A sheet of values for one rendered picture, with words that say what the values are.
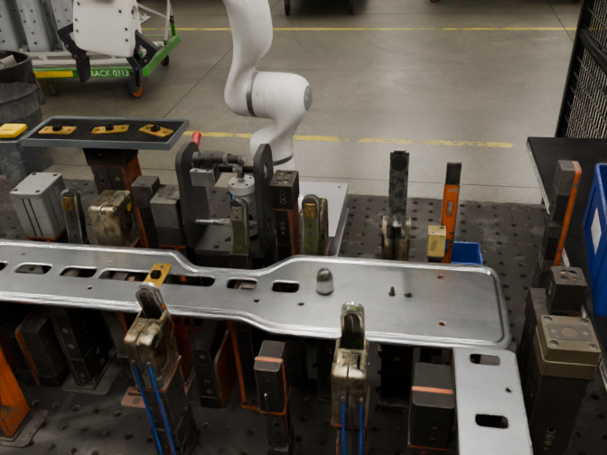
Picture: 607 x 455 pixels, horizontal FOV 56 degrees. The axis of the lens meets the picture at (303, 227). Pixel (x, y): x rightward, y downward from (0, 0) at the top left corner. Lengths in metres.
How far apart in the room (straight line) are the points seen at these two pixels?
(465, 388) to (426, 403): 0.06
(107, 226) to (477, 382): 0.82
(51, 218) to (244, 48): 0.59
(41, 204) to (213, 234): 0.38
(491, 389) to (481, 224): 0.99
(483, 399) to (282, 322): 0.36
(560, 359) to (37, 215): 1.08
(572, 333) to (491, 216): 0.97
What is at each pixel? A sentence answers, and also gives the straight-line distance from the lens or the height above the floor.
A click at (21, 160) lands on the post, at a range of 1.60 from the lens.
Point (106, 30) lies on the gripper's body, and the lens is 1.02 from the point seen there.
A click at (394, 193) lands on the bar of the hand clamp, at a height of 1.13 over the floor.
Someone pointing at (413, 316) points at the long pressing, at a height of 1.00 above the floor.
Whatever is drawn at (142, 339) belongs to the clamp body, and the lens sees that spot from 1.00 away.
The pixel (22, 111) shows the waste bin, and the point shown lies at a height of 0.43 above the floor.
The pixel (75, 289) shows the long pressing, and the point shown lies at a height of 1.00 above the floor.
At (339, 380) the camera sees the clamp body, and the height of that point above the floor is 1.03.
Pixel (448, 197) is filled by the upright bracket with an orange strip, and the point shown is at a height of 1.13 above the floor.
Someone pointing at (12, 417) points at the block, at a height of 0.75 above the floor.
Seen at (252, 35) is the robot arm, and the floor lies 1.34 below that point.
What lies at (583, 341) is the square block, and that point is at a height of 1.06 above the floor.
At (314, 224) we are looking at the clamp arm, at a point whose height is 1.05.
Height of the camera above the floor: 1.70
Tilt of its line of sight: 34 degrees down
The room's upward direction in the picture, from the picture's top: 4 degrees counter-clockwise
